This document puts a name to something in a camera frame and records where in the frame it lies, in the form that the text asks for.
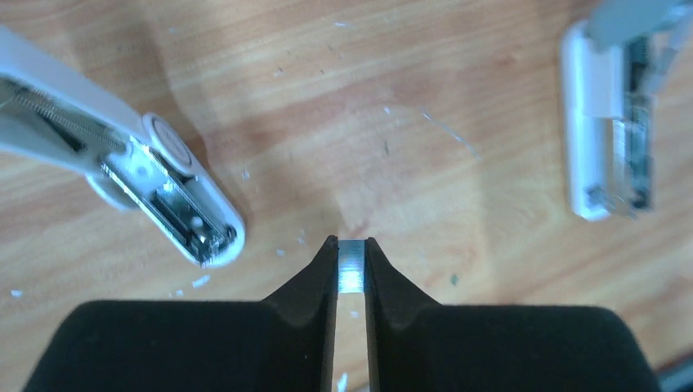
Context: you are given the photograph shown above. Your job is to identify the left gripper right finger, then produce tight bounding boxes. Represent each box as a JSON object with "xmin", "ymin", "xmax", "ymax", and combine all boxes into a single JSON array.
[{"xmin": 364, "ymin": 238, "xmax": 660, "ymax": 391}]

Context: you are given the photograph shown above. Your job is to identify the grey staple strips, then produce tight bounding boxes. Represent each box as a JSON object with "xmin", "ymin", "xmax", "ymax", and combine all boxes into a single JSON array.
[{"xmin": 338, "ymin": 239, "xmax": 365, "ymax": 294}]

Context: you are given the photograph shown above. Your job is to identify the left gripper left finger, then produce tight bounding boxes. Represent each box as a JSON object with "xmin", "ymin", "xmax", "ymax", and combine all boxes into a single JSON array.
[{"xmin": 25, "ymin": 236, "xmax": 338, "ymax": 391}]

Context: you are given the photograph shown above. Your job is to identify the white stapler body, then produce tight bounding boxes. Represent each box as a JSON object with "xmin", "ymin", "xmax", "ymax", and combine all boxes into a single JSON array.
[{"xmin": 1, "ymin": 27, "xmax": 246, "ymax": 268}]

